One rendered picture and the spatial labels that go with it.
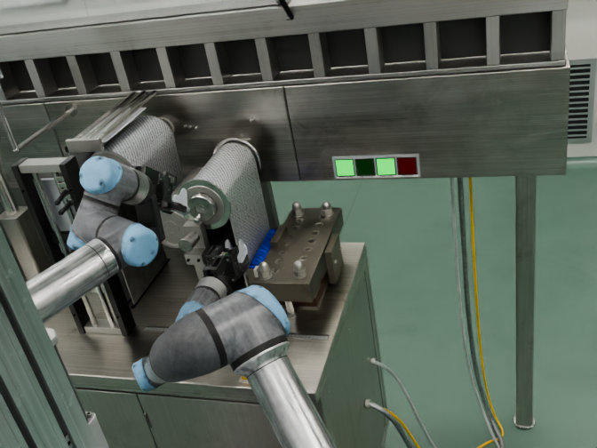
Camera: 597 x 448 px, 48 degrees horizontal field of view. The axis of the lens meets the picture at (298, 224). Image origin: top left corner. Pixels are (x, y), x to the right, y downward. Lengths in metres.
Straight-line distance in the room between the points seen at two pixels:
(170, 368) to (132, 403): 0.70
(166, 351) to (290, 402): 0.24
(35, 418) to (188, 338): 0.47
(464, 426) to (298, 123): 1.39
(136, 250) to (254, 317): 0.25
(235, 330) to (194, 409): 0.67
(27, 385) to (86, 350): 1.21
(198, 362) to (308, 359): 0.55
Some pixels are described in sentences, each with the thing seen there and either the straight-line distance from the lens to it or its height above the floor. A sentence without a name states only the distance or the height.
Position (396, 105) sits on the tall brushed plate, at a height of 1.36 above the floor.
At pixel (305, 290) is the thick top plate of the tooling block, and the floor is 1.01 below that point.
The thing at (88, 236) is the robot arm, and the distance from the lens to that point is 1.36.
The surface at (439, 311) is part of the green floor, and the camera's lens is 3.28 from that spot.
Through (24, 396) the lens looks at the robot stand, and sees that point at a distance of 0.79.
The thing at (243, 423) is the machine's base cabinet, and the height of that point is 0.74.
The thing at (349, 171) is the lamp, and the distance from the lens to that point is 1.96.
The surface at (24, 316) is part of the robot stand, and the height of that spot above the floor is 1.65.
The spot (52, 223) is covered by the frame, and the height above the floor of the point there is 1.27.
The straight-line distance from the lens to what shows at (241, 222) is 1.83.
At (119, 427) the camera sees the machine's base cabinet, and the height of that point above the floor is 0.68.
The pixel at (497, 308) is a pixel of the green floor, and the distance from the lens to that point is 3.29.
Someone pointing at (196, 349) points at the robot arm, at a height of 1.29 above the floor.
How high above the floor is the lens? 2.03
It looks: 30 degrees down
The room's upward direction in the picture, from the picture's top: 11 degrees counter-clockwise
